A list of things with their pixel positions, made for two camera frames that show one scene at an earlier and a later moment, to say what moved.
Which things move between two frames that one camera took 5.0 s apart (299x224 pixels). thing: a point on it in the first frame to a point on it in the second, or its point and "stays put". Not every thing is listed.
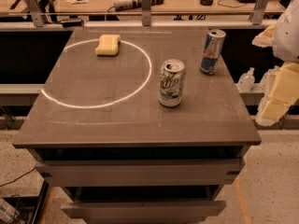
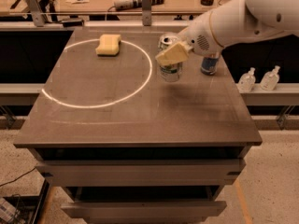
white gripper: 289,36 to 199,38
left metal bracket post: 33,6 stays put
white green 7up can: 171,81 to 169,72
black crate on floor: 22,209 stays put
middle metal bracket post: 146,5 stays put
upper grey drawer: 143,173 stays put
